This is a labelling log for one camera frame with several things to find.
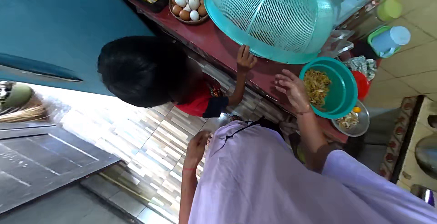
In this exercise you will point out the large round metal pot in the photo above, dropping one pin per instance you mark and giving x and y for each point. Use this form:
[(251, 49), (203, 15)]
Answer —
[(428, 154)]

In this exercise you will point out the pile of eggs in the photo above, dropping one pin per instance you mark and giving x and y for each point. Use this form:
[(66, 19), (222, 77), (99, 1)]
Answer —
[(193, 3)]

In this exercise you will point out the round metal bowl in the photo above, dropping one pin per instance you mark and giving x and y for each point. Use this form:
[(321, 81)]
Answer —
[(364, 123)]

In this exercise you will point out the checkered cloth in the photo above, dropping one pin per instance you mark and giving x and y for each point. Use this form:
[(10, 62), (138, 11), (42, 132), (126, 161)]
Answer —
[(362, 66)]

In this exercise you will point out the person's right forearm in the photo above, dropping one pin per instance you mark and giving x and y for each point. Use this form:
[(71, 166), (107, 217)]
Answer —
[(312, 137)]

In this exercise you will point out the red plastic bowl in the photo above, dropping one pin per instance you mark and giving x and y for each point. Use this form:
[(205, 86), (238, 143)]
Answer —
[(362, 84)]

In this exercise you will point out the clear plastic bag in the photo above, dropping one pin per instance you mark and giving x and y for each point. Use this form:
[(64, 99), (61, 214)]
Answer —
[(336, 44)]

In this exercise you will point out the heap of yellowish shredded food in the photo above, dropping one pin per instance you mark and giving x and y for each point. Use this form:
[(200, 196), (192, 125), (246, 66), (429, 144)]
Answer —
[(315, 86)]

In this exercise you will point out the shiny metal container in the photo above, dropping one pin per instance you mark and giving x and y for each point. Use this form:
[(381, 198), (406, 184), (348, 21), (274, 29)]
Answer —
[(420, 191)]

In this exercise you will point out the blue refrigerator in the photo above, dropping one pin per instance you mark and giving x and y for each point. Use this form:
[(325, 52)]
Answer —
[(75, 22)]

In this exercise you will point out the small orange round item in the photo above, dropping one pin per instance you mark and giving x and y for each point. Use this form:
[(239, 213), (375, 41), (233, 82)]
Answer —
[(356, 109)]

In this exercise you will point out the person's body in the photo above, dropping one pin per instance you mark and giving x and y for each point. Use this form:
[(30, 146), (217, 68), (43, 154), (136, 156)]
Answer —
[(263, 176)]

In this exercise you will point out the grey wooden door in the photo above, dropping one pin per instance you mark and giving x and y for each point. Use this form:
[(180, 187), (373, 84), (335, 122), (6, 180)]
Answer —
[(51, 162)]

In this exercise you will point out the red table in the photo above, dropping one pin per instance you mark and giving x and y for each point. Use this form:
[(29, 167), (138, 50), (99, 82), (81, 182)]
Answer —
[(218, 36)]

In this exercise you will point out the large turquoise plastic colander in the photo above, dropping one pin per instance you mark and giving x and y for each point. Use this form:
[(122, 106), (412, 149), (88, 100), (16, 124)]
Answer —
[(269, 15)]

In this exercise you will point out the pale shredded food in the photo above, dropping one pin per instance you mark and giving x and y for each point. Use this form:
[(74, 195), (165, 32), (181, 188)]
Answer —
[(348, 120)]

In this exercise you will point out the light blue plastic container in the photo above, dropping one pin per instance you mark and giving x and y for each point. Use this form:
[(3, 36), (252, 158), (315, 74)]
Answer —
[(344, 2)]

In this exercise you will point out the person's left forearm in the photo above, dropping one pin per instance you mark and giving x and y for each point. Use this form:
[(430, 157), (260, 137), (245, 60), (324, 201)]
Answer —
[(188, 190)]

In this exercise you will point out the person's right fingers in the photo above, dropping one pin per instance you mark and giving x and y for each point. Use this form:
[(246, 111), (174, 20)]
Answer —
[(285, 79)]

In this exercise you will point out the teal plastic basin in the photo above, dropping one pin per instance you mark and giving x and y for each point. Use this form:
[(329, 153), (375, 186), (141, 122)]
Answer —
[(343, 85)]

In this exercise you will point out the person's left fingers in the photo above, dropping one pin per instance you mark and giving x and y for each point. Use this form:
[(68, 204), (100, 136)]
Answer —
[(203, 136)]

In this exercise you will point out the woven egg basket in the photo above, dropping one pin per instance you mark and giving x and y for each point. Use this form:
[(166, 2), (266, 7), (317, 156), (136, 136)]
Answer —
[(182, 22)]

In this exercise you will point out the light blue lidded pitcher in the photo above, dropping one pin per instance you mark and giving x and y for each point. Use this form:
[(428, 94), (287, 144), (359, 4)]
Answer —
[(391, 39)]

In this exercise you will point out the jar with lime lid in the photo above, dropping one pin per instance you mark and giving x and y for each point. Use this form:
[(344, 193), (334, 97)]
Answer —
[(387, 10)]

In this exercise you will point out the green plastic basket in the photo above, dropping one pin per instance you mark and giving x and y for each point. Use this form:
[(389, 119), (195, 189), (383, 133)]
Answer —
[(375, 35)]

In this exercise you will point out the round olive green object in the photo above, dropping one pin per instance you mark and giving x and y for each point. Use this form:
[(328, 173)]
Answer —
[(21, 95)]

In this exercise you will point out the person's left hand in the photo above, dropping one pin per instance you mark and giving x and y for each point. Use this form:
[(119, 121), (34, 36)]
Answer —
[(194, 150)]

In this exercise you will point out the person's right hand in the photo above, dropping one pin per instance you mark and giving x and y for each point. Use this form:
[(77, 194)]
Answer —
[(297, 94)]

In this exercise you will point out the straw broom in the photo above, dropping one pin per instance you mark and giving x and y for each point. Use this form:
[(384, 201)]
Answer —
[(25, 114)]

